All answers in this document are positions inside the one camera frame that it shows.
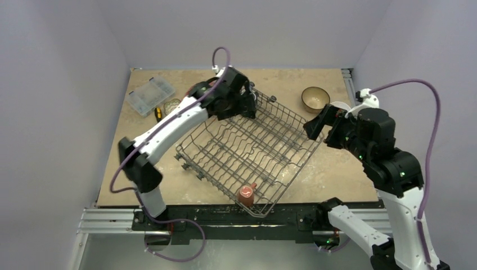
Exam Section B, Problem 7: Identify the white ceramic bowl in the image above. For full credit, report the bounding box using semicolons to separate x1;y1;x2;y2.
330;101;351;115

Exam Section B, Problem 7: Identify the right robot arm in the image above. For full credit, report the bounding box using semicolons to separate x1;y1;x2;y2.
303;105;449;269

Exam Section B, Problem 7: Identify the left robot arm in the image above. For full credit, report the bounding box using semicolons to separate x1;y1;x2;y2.
118;66;257;230

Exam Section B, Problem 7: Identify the brown ceramic bowl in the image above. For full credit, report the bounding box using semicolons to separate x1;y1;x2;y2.
301;87;331;114

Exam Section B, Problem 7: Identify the yellow black screwdriver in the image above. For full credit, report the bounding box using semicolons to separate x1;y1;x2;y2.
154;107;163;123

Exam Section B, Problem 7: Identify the clear plastic screw box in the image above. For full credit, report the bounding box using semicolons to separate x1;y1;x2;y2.
125;76;176;117

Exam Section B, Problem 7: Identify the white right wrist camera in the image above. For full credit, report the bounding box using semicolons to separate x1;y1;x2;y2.
354;88;380;110

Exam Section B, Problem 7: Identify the grey wire dish rack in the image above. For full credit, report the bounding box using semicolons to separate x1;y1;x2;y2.
175;88;323;218

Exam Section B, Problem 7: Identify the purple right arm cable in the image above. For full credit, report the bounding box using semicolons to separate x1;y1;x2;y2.
367;79;442;266

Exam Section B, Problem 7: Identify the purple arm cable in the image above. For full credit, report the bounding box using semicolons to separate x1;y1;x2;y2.
367;79;442;266
109;47;232;195

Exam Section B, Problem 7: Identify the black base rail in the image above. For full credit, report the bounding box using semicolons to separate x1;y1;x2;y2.
132;199;344;248

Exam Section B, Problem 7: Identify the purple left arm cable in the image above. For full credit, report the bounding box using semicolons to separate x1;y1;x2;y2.
109;47;232;195

